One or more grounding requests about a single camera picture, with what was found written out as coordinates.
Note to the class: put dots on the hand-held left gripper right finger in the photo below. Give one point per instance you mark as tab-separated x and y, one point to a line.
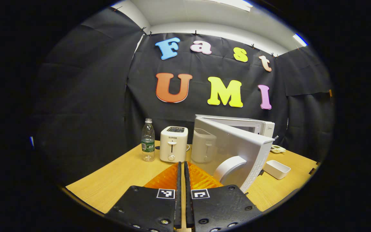
187	199

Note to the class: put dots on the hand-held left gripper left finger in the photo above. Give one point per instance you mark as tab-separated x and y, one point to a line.
179	199

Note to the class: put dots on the white microwave oven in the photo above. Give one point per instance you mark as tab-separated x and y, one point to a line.
246	148

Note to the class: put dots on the white toaster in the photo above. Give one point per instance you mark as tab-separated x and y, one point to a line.
173	145

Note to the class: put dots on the white rectangular dish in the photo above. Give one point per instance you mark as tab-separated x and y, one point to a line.
277	169

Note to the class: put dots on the divided plate with grains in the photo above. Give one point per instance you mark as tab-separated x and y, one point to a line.
278	149

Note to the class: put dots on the black backdrop cloth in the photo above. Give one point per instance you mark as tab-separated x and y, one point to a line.
85	96

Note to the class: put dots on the small ceiling light panel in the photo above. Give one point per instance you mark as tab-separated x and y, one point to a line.
300	40

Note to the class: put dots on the long ceiling light panel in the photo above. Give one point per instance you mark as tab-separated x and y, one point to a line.
233	4

